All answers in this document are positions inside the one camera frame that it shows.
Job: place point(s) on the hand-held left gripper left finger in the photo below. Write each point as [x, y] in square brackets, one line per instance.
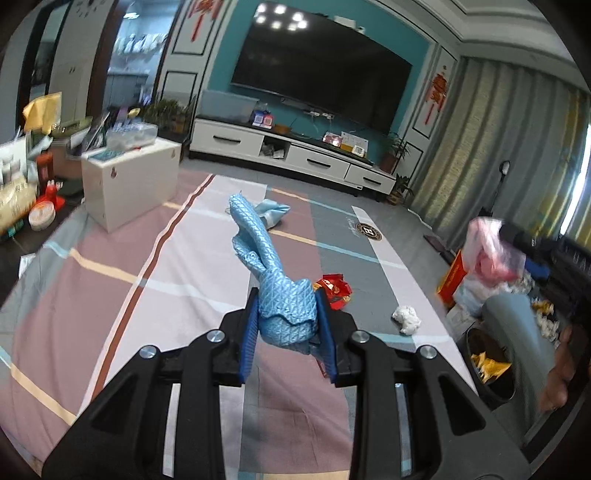
[247, 344]

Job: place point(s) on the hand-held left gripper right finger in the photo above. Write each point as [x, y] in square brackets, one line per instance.
[326, 344]

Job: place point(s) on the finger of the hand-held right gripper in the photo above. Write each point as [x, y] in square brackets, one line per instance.
[515, 234]
[538, 271]

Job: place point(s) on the pink plastic bag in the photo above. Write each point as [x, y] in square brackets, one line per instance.
[489, 254]

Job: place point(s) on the light blue patterned cloth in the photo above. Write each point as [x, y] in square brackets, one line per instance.
[272, 286]

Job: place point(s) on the black trash bin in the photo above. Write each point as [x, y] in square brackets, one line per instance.
[496, 392]

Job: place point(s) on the person's right hand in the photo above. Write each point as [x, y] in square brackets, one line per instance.
[563, 369]

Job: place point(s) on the red shiny wrapper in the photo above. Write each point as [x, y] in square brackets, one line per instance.
[334, 291]

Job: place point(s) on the crumpled white paper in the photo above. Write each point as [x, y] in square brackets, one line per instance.
[549, 328]

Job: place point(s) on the large white plastic bag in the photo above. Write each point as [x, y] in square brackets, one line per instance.
[471, 297]

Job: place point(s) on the red and orange bag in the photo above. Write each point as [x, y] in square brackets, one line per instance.
[450, 282]

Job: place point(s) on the crumpled white tissue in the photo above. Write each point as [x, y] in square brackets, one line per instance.
[406, 319]

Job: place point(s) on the yellow snack packet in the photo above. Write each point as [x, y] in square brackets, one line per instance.
[490, 367]

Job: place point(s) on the grey curtains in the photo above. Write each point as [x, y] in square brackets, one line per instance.
[508, 120]

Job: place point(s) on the small potted plant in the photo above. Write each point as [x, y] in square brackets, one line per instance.
[401, 188]

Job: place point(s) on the striped floor mat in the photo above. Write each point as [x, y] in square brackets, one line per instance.
[115, 300]

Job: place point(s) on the tall potted plant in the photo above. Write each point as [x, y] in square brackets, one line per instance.
[395, 153]

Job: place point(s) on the white and orange desk calendar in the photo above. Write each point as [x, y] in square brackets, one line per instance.
[354, 144]

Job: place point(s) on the white television cabinet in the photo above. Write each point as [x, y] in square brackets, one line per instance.
[318, 159]

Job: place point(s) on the white box cabinet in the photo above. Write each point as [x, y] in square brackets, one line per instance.
[131, 187]

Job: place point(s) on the small pink box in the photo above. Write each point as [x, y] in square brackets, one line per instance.
[333, 139]

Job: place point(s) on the small clear storage box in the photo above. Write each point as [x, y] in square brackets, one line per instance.
[132, 134]

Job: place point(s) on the clear plastic storage tote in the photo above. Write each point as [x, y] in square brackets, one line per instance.
[228, 106]

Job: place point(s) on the large potted plant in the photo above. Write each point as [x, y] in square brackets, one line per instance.
[168, 116]

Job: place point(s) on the white bowl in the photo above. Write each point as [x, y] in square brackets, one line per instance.
[41, 215]

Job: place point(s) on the red toy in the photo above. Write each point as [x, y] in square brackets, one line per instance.
[51, 194]

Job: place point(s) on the large flat television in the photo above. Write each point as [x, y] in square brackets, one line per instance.
[318, 69]

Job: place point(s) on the yellow cloth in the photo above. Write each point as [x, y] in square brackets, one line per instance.
[44, 110]

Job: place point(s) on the red knot wall decoration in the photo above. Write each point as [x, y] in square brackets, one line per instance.
[436, 94]
[203, 14]

